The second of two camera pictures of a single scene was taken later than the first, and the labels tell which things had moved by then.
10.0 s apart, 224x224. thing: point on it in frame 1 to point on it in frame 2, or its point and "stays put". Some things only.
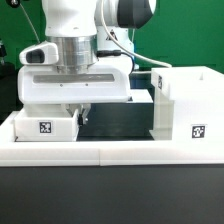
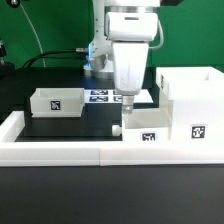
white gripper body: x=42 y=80 to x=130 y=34
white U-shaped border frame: x=105 y=153 stays put
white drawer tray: x=45 y=123 to x=148 y=124
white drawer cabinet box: x=189 y=103 stays put
